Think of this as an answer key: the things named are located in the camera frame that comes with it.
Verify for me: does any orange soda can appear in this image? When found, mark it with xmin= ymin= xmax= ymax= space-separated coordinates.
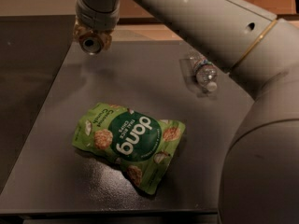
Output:
xmin=79 ymin=33 xmax=104 ymax=55

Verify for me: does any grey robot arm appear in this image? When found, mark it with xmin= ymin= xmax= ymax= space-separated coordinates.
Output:
xmin=76 ymin=0 xmax=299 ymax=224

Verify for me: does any green rice chips bag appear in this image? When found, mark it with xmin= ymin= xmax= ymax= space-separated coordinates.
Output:
xmin=72 ymin=103 xmax=185 ymax=195

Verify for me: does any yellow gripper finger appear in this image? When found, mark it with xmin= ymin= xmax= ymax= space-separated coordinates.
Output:
xmin=101 ymin=30 xmax=113 ymax=50
xmin=73 ymin=17 xmax=89 ymax=42

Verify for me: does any clear plastic water bottle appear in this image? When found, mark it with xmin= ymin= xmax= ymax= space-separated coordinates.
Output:
xmin=189 ymin=49 xmax=218 ymax=92

